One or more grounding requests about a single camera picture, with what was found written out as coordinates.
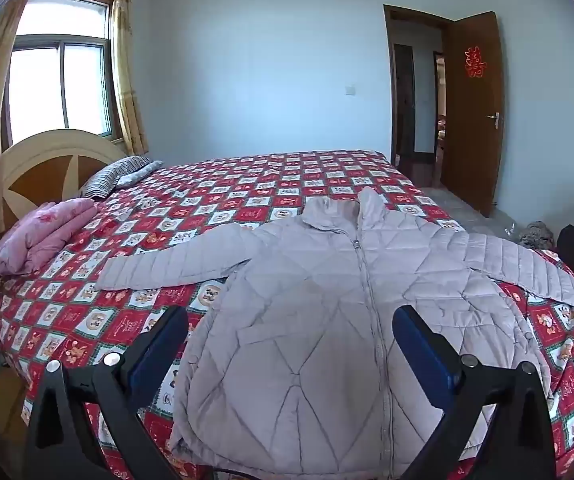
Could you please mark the dark wooden door frame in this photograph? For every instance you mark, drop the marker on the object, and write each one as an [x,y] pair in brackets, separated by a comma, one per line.
[388,85]

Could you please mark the folded pink quilt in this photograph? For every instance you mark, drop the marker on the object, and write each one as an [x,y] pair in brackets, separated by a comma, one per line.
[37,235]

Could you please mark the cream and brown headboard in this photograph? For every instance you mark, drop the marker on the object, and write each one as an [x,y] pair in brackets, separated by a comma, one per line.
[42,170]

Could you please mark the grey dotted pillow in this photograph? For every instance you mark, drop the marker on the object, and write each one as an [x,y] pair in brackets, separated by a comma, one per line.
[142,172]

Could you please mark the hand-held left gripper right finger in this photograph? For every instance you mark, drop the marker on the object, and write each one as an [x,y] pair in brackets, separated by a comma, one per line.
[424,355]

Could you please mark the red paper door decoration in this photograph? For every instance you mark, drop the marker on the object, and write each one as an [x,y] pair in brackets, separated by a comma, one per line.
[475,62]

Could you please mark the window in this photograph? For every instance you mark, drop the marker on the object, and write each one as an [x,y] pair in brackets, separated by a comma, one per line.
[82,85]

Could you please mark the red patterned bed sheet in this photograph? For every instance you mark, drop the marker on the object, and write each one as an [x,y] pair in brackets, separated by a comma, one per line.
[267,185]

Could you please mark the grey cloth heap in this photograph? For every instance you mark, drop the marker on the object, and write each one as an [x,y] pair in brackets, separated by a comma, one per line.
[536,235]

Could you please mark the light grey quilted puffer jacket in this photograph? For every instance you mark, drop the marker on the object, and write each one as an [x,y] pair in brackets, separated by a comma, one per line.
[317,310]

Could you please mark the black white striped pillow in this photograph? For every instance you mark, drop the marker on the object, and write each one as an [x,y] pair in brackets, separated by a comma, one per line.
[112,175]

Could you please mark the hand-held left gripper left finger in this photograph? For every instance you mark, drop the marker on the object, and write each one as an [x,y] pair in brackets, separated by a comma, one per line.
[159,350]

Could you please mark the brown wooden door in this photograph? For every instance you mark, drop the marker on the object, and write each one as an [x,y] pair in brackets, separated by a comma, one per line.
[472,135]

